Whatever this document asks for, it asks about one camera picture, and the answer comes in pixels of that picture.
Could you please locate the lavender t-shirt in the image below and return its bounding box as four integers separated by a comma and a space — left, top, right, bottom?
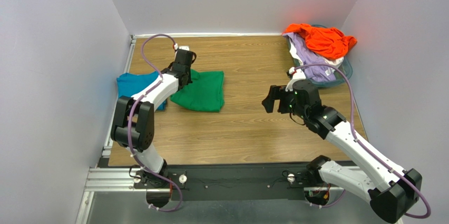
283, 32, 336, 83

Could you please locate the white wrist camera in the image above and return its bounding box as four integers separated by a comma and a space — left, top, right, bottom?
286, 67, 306, 91
173, 43, 190, 51

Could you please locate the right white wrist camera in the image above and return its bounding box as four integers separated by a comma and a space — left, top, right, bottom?
286, 67, 306, 91

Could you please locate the orange t-shirt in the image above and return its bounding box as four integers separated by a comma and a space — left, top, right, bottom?
282, 23, 358, 60

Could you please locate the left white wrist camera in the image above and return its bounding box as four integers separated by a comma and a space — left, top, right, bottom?
173, 43, 190, 51

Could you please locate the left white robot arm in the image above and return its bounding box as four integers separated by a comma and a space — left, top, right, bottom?
111, 47, 197, 184

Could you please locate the folded blue t-shirt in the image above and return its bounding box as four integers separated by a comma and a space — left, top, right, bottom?
116, 72, 159, 98

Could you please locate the green t-shirt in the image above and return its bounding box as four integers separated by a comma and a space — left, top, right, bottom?
170, 70, 225, 112

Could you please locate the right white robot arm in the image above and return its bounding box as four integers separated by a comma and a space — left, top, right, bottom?
261, 80, 422, 223

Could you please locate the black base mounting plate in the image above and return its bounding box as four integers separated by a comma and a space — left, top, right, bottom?
129, 162, 333, 204

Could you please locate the teal plastic basket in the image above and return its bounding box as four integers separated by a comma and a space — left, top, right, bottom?
284, 37, 353, 88

